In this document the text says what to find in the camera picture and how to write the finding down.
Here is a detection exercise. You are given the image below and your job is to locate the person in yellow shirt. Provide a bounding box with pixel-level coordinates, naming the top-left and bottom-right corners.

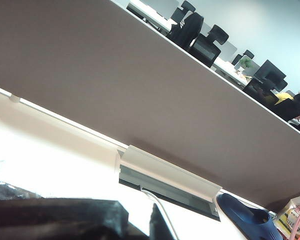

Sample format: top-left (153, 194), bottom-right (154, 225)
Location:
top-left (262, 84), bottom-right (295, 113)

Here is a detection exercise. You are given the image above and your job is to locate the pink ring lid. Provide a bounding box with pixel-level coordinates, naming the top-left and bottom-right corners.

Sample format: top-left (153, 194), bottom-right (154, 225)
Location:
top-left (288, 203), bottom-right (300, 240)

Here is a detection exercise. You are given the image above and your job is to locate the black garbage bag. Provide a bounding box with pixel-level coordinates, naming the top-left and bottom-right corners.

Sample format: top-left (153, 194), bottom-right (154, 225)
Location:
top-left (0, 159), bottom-right (116, 240)

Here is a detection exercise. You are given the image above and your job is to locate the white cable tray flap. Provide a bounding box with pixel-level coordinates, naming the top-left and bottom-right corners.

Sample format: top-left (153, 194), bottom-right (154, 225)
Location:
top-left (116, 144), bottom-right (223, 222)

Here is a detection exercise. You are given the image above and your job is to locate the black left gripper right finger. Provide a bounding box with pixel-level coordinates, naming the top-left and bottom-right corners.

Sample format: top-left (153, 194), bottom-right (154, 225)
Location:
top-left (149, 202), bottom-right (176, 240)

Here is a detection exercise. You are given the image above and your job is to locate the person in black clothes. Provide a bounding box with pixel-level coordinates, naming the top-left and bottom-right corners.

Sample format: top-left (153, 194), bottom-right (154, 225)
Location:
top-left (273, 87), bottom-right (300, 123)

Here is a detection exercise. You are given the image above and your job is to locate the small green potted plant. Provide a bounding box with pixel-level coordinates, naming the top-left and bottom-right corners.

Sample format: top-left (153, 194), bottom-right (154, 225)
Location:
top-left (238, 56), bottom-right (254, 70)

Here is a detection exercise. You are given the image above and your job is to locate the dark blue slipper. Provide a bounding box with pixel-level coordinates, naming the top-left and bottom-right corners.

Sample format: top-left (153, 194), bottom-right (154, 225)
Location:
top-left (216, 192), bottom-right (278, 240)

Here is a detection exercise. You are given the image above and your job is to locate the grey-brown desk divider panel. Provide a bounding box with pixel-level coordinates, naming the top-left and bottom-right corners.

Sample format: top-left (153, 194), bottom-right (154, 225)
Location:
top-left (0, 0), bottom-right (300, 213)

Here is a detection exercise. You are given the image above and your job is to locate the yellow and red snack package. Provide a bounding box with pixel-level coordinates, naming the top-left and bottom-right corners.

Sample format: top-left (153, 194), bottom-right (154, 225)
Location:
top-left (274, 196), bottom-right (300, 240)

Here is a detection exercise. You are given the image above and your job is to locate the white cable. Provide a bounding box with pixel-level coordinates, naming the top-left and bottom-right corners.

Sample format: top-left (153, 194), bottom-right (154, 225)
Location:
top-left (141, 189), bottom-right (182, 240)

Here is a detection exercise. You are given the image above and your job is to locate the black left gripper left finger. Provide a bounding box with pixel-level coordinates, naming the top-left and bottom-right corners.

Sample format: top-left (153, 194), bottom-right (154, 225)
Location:
top-left (99, 199), bottom-right (151, 240)

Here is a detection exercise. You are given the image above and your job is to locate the black jacket with white stripes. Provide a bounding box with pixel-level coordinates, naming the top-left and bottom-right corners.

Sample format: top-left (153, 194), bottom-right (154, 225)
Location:
top-left (166, 11), bottom-right (205, 50)

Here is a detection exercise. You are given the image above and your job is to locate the black computer monitor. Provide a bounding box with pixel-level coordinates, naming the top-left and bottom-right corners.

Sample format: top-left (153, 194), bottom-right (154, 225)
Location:
top-left (254, 59), bottom-right (288, 87)

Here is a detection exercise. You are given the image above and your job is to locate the black office chair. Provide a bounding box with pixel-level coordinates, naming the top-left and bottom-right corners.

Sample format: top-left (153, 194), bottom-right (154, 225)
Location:
top-left (242, 77), bottom-right (275, 101)
top-left (231, 49), bottom-right (256, 66)
top-left (189, 24), bottom-right (230, 69)
top-left (169, 0), bottom-right (198, 25)

